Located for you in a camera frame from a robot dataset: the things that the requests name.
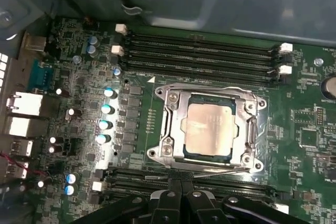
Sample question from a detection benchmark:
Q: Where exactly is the round coin battery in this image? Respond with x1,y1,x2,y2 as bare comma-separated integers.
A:
320,76,336,99

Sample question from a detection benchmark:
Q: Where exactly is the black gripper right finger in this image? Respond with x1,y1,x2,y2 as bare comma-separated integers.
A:
182,172,307,224

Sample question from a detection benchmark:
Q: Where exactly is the grey rear port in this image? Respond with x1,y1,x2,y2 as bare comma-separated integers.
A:
20,34,47,52

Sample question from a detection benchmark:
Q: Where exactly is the silver CPU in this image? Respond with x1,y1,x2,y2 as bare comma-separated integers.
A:
182,93,240,162

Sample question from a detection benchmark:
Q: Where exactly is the blue serial port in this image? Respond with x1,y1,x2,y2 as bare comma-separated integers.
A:
27,60,56,91

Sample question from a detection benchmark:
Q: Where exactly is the silver rear USB port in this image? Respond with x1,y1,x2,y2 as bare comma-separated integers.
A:
0,159,29,180
9,139,34,157

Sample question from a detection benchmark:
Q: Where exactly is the green motherboard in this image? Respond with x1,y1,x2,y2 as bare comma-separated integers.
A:
15,16,336,224

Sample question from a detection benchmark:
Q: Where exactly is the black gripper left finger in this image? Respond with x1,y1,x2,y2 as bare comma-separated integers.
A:
69,172,183,224

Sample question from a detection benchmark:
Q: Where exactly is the silver rear port block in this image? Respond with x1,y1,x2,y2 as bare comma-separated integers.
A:
5,91,44,116
7,115,50,137

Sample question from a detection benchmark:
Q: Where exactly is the metal socket cover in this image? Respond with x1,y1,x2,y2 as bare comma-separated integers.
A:
164,83,259,168

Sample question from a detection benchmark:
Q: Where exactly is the CPU socket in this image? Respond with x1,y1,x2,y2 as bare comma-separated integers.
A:
146,81,268,175

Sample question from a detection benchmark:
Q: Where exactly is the wire locking lever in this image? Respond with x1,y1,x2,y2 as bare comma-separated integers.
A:
193,168,254,179

